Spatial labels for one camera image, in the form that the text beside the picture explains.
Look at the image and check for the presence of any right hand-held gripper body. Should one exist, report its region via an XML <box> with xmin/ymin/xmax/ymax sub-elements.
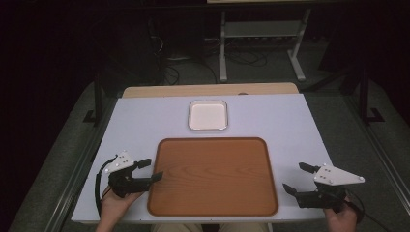
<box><xmin>294</xmin><ymin>162</ymin><xmax>366</xmax><ymax>214</ymax></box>

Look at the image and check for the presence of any person's right hand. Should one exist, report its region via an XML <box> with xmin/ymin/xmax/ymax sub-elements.
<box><xmin>323</xmin><ymin>196</ymin><xmax>359</xmax><ymax>232</ymax></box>

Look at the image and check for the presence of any aluminium rail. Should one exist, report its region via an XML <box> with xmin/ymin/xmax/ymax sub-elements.
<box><xmin>343</xmin><ymin>95</ymin><xmax>410</xmax><ymax>211</ymax></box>
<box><xmin>44</xmin><ymin>96</ymin><xmax>121</xmax><ymax>232</ymax></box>

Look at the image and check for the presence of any black metal stand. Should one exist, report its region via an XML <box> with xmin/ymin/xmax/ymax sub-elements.
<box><xmin>82</xmin><ymin>72</ymin><xmax>104</xmax><ymax>128</ymax></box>
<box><xmin>358</xmin><ymin>68</ymin><xmax>387</xmax><ymax>126</ymax></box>

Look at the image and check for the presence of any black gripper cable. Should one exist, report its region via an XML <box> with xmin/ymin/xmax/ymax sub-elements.
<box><xmin>345</xmin><ymin>188</ymin><xmax>395</xmax><ymax>232</ymax></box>
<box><xmin>94</xmin><ymin>155</ymin><xmax>119</xmax><ymax>218</ymax></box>

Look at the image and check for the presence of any person's left hand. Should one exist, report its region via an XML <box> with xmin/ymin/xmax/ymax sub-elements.
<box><xmin>100</xmin><ymin>187</ymin><xmax>145</xmax><ymax>224</ymax></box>

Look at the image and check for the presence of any light wooden table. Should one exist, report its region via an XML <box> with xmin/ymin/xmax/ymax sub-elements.
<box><xmin>122</xmin><ymin>81</ymin><xmax>300</xmax><ymax>99</ymax></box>

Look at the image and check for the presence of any brown wooden tray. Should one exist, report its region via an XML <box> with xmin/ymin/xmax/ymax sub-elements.
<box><xmin>146</xmin><ymin>136</ymin><xmax>280</xmax><ymax>218</ymax></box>

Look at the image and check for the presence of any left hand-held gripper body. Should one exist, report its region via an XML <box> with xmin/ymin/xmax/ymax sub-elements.
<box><xmin>104</xmin><ymin>150</ymin><xmax>151</xmax><ymax>199</ymax></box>

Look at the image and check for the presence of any tangle of black floor cables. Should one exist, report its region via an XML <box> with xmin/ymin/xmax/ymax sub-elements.
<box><xmin>146</xmin><ymin>18</ymin><xmax>291</xmax><ymax>86</ymax></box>

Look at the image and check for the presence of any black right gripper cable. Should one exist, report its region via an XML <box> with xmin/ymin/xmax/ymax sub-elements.
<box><xmin>345</xmin><ymin>188</ymin><xmax>395</xmax><ymax>232</ymax></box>

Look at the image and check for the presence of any white square dish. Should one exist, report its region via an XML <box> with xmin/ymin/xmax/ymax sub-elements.
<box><xmin>187</xmin><ymin>99</ymin><xmax>229</xmax><ymax>131</ymax></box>

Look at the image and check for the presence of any white metal stand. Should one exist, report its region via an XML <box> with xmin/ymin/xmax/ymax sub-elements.
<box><xmin>218</xmin><ymin>8</ymin><xmax>312</xmax><ymax>83</ymax></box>

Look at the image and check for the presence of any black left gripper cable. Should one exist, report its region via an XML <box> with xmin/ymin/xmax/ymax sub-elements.
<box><xmin>94</xmin><ymin>155</ymin><xmax>119</xmax><ymax>218</ymax></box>

